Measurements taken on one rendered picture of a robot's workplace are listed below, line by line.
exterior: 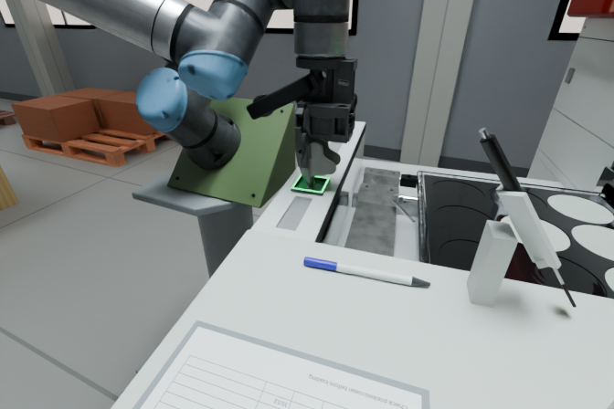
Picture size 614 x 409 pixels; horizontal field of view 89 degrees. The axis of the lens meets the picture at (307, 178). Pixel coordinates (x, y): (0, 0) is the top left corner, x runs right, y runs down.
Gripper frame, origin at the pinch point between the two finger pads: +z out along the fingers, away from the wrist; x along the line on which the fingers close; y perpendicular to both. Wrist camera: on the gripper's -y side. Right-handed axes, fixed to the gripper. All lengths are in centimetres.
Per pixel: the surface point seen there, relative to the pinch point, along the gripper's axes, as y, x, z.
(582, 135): 58, 45, 2
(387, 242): 14.9, -1.5, 9.4
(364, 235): 10.7, -0.6, 9.4
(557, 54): 114, 225, -1
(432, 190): 22.7, 16.1, 7.5
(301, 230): 2.9, -12.6, 1.3
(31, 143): -339, 159, 89
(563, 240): 42.2, 4.6, 7.5
